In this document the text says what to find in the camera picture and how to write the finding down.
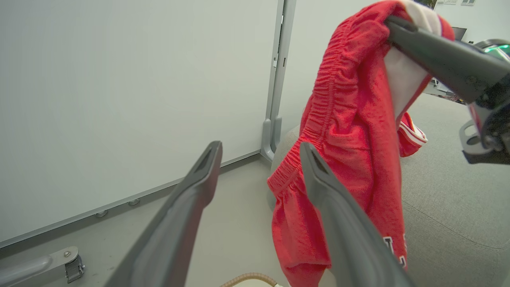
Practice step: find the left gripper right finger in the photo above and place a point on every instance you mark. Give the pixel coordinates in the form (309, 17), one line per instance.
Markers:
(350, 239)

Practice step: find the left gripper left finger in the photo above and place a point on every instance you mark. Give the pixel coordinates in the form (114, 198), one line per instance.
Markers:
(175, 231)

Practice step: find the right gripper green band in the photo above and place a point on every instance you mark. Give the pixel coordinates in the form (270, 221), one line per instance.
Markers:
(494, 127)

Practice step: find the red sports shorts white trim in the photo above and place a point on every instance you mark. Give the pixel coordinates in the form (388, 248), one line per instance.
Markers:
(350, 119)

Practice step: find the grey fabric sofa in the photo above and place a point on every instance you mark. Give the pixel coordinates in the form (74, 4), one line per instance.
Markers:
(450, 199)

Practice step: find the dark computer monitor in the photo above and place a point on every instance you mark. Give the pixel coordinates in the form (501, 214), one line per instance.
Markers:
(459, 34)

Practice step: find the wicker laundry basket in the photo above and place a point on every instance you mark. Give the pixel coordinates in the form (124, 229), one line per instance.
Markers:
(251, 276)

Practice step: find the grey partition corner foot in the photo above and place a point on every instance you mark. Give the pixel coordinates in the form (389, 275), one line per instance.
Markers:
(271, 135)

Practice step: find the grey partition foot with caster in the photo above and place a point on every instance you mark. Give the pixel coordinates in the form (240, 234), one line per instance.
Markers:
(32, 266)

